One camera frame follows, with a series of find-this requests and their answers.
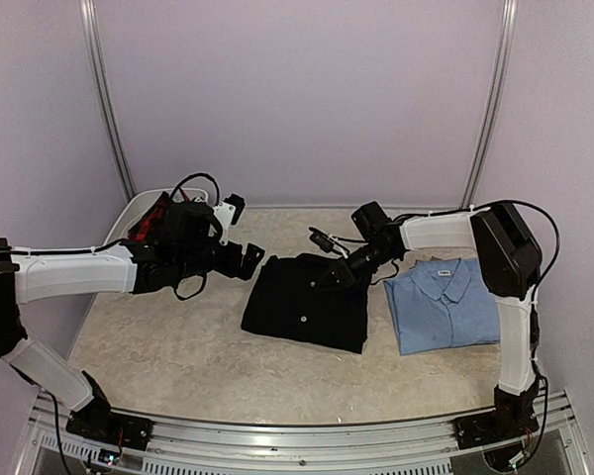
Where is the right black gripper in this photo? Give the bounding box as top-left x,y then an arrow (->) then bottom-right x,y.
313,240 -> 396,293

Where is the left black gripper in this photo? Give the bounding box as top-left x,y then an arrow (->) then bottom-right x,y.
177,238 -> 264,280

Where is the right aluminium corner post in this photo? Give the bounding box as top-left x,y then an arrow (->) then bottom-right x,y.
459,0 -> 519,208

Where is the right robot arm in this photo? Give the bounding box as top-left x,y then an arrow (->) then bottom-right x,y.
310,199 -> 553,398

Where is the aluminium corner post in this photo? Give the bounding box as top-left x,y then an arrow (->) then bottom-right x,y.
79,0 -> 137,202
459,0 -> 519,208

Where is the red black plaid shirt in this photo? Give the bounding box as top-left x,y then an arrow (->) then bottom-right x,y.
127,191 -> 172,242

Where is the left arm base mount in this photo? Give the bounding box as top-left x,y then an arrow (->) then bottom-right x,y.
65,371 -> 153,451

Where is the left aluminium corner post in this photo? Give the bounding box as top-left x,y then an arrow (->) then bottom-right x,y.
79,0 -> 137,202

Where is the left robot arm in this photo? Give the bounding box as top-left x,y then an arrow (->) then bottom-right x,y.
0,199 -> 264,440

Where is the light blue folded shirt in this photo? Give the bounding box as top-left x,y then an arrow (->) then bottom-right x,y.
384,258 -> 500,356

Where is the black long sleeve shirt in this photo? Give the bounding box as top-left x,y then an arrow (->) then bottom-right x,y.
241,253 -> 369,354

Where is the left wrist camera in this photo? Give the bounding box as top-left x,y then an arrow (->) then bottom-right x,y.
209,193 -> 246,245

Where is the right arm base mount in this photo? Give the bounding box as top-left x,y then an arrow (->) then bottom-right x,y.
452,381 -> 540,449

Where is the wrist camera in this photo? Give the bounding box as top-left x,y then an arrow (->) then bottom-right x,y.
309,227 -> 349,258
209,193 -> 246,245

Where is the aluminium front rail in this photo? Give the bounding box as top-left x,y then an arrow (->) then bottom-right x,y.
14,390 -> 590,475

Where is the white plastic bin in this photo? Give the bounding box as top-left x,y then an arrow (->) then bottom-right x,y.
109,185 -> 214,238

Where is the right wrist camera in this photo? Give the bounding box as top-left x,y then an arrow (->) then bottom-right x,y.
309,227 -> 349,258

